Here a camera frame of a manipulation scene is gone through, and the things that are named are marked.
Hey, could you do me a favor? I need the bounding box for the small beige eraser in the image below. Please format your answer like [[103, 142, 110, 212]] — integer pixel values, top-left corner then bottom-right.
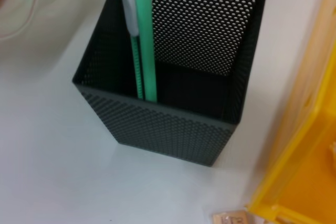
[[212, 209, 257, 224]]

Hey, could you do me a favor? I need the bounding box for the yellow plastic bin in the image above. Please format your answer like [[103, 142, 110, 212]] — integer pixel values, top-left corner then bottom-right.
[[245, 0, 336, 224]]

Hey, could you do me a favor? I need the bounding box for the green pen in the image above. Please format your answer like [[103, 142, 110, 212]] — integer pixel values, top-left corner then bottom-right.
[[120, 0, 158, 103]]

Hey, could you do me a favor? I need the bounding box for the black mesh pen holder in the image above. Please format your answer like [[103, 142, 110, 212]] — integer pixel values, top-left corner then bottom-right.
[[72, 0, 268, 167]]

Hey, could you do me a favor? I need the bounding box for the green glass fruit bowl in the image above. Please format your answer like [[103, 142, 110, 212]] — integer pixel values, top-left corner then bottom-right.
[[0, 0, 79, 41]]

